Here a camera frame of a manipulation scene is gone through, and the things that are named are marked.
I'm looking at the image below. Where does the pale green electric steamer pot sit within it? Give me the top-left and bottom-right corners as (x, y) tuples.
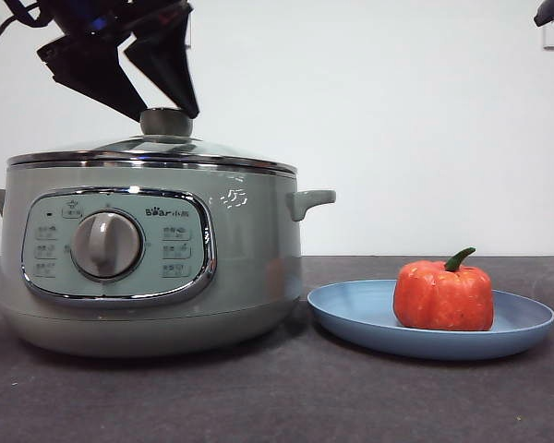
(0, 161), (338, 359)

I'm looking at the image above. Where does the orange pumpkin with green stem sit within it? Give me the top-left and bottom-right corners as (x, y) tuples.
(392, 246), (495, 332)

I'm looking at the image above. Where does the blue plate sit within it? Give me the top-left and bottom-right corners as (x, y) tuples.
(307, 279), (554, 361)

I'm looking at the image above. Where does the glass lid with green knob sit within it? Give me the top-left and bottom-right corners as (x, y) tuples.
(6, 107), (299, 171)

